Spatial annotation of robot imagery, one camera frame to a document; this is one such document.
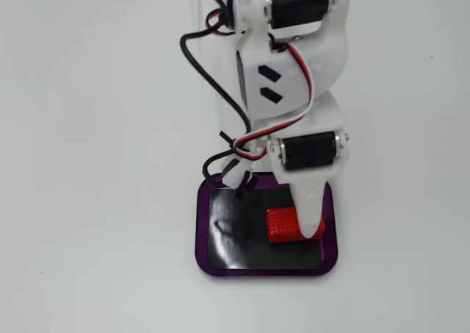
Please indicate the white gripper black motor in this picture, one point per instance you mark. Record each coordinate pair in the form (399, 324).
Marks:
(308, 154)

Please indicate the purple tray with black base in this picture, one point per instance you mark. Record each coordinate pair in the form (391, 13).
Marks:
(203, 237)

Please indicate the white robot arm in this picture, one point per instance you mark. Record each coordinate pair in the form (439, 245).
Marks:
(334, 35)

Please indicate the red studded rectangular block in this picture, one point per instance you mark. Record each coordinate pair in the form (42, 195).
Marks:
(281, 225)

